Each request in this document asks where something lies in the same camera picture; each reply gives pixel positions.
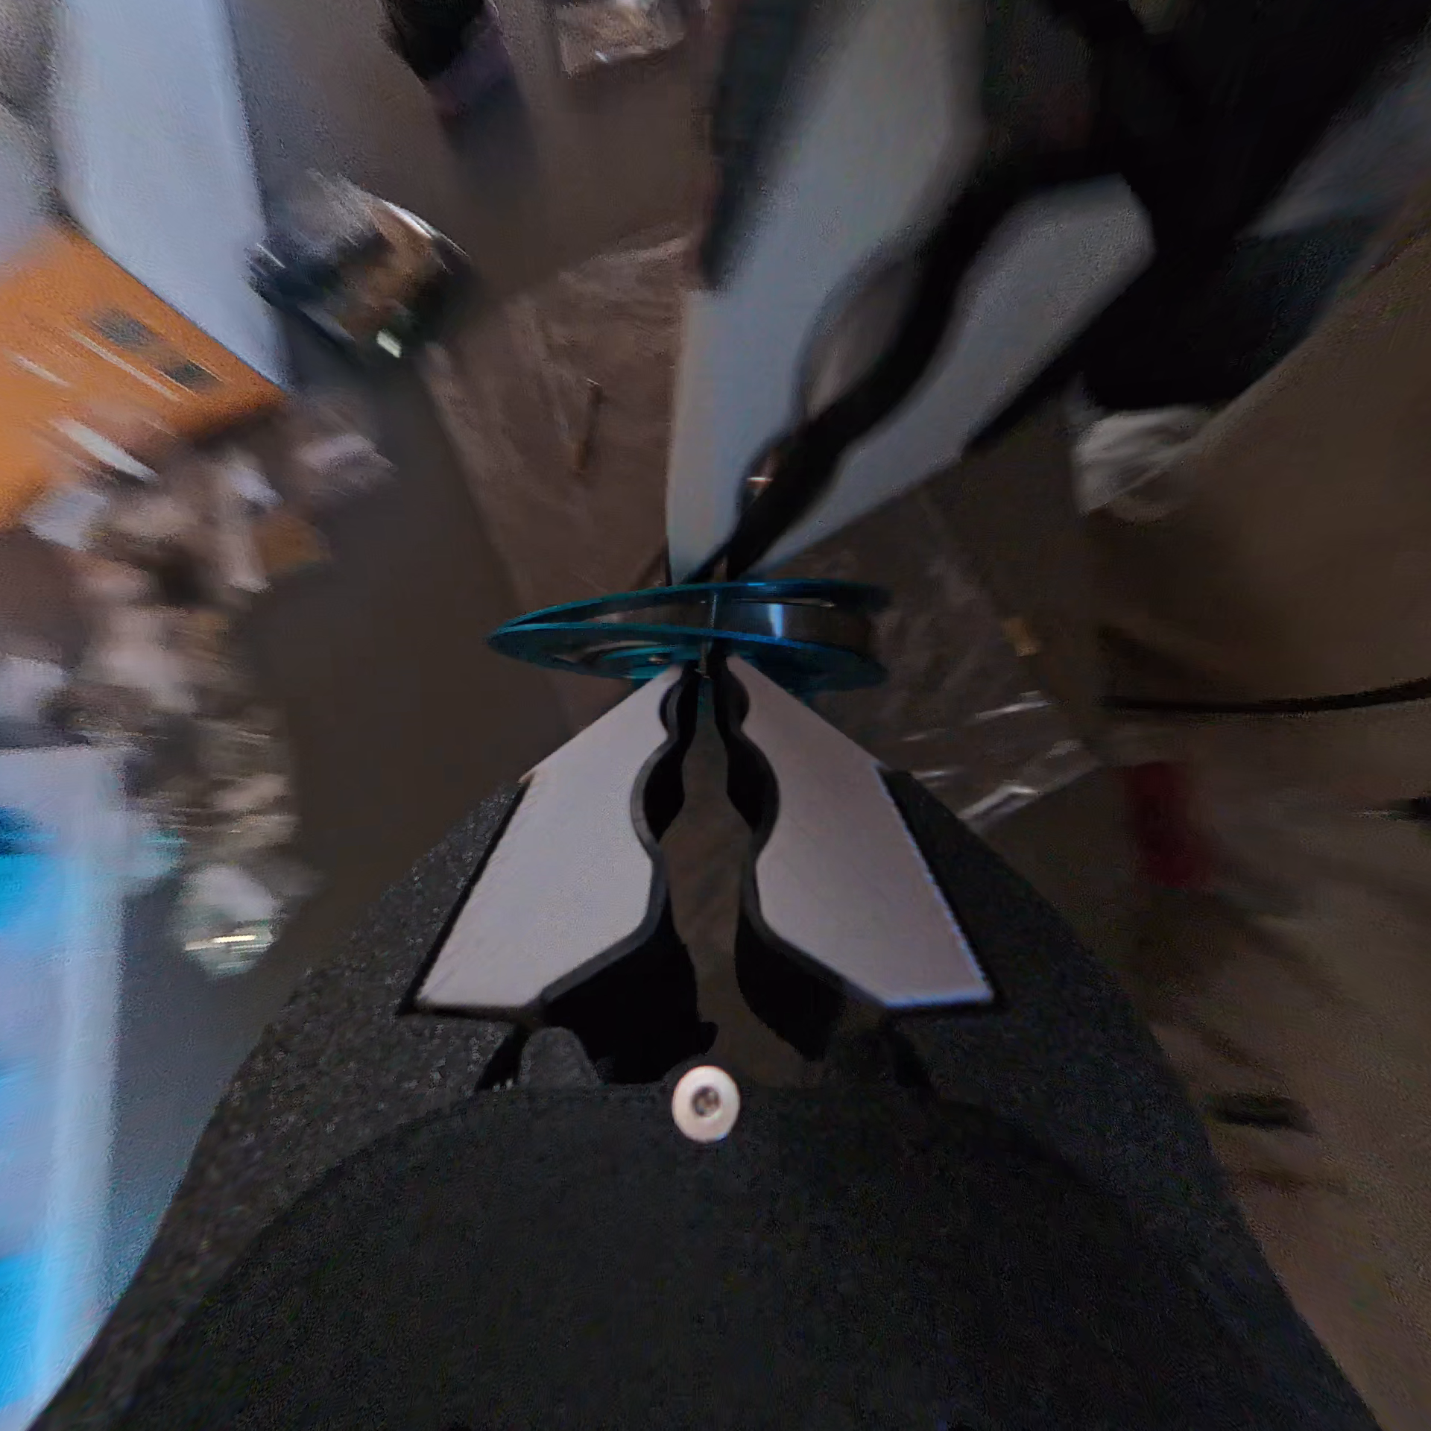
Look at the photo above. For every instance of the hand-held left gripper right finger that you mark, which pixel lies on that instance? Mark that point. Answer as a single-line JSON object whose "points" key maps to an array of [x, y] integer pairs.
{"points": [[872, 895]]}

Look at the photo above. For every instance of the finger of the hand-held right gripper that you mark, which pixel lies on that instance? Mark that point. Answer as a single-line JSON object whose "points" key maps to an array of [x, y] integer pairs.
{"points": [[1005, 324], [804, 201]]}

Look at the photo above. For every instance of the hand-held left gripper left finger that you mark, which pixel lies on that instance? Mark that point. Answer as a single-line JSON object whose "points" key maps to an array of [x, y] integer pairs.
{"points": [[537, 895]]}

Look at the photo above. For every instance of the teal round turntable base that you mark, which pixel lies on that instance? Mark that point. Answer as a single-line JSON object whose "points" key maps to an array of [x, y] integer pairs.
{"points": [[537, 643]]}

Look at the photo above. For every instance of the crumpled clear wrapper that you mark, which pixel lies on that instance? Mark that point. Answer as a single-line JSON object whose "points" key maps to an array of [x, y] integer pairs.
{"points": [[615, 33]]}

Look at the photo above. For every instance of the short loose brass standoff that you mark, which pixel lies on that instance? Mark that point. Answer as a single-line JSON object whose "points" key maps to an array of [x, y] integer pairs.
{"points": [[1020, 638]]}

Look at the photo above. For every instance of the large clear plastic bag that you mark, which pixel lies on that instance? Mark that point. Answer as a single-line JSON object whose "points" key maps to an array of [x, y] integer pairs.
{"points": [[525, 336]]}

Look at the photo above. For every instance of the long loose brass standoff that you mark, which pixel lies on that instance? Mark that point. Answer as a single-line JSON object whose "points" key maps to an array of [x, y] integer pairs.
{"points": [[589, 425]]}

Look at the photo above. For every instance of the person's beige jacket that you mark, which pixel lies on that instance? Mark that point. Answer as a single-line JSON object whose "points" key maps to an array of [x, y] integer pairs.
{"points": [[1284, 559]]}

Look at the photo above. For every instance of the black servo motor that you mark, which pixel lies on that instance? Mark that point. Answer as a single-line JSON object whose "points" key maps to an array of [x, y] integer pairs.
{"points": [[458, 45]]}

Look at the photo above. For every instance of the pile of small parts bags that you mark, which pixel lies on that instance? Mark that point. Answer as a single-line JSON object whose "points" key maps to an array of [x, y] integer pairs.
{"points": [[167, 615]]}

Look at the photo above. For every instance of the orange cardboard box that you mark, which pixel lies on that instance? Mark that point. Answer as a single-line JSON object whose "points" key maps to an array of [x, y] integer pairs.
{"points": [[89, 368]]}

